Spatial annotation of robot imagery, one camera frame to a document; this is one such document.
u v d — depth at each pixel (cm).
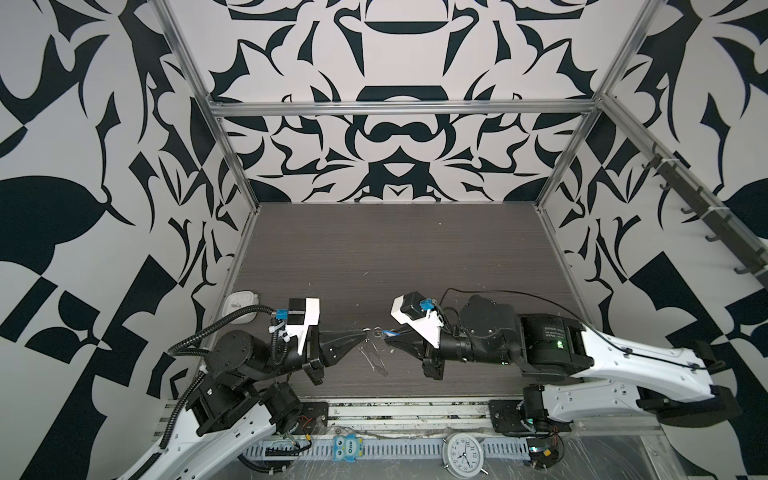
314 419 73
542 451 71
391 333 52
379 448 71
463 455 67
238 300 92
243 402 46
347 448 69
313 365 45
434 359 44
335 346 52
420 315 43
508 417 74
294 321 44
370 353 50
